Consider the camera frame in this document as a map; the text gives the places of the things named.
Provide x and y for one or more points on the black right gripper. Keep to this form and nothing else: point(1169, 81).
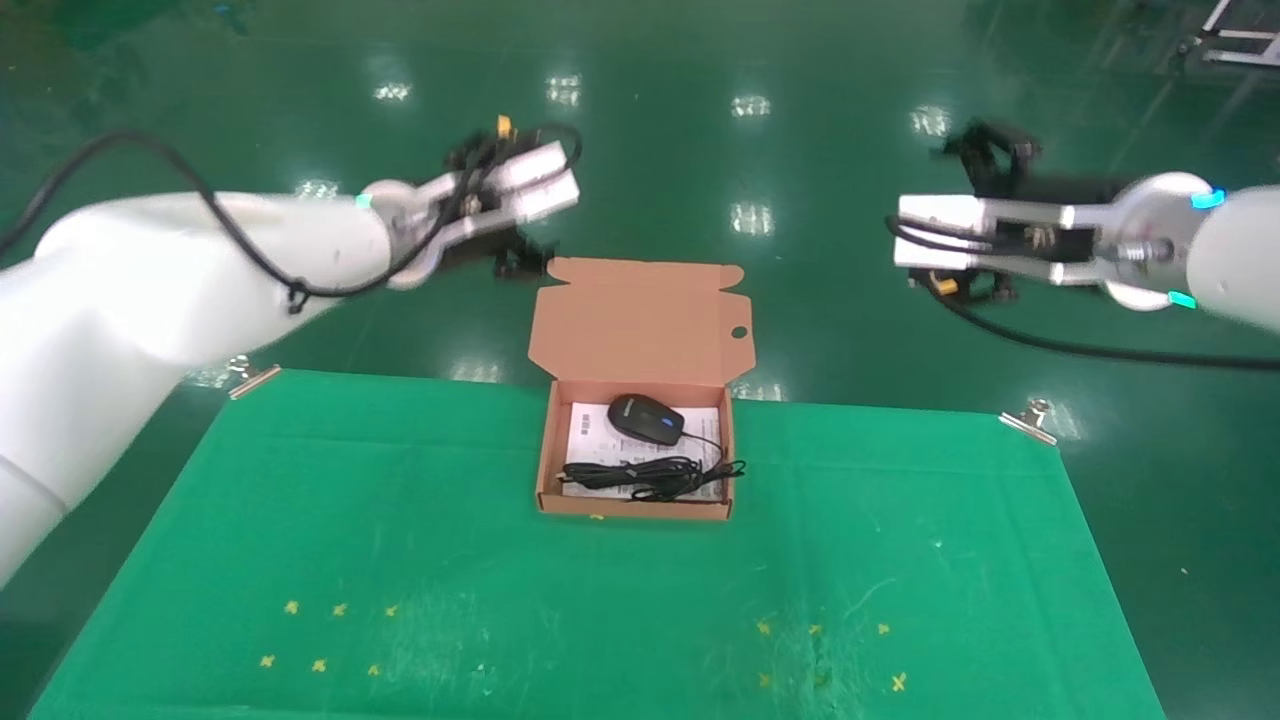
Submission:
point(1080, 187)

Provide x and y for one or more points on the orange cardboard box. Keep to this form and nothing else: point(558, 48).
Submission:
point(640, 320)

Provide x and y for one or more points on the green table mat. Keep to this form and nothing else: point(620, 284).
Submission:
point(560, 600)

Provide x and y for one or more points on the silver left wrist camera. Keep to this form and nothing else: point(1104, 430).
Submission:
point(540, 195)

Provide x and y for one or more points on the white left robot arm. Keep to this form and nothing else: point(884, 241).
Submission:
point(150, 290)

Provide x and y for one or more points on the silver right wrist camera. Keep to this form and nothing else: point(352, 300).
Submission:
point(940, 210)

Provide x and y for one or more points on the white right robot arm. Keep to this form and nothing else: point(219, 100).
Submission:
point(1240, 250)

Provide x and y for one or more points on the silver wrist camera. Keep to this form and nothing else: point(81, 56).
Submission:
point(940, 210)
point(540, 195)

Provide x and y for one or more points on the white metal cart frame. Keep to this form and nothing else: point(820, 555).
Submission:
point(1240, 35)

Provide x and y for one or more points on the silver binder clip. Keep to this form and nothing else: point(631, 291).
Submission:
point(255, 380)
point(1030, 422)

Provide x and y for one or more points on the white printed leaflet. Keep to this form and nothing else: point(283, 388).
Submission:
point(590, 430)

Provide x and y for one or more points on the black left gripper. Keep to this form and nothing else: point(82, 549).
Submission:
point(470, 248)

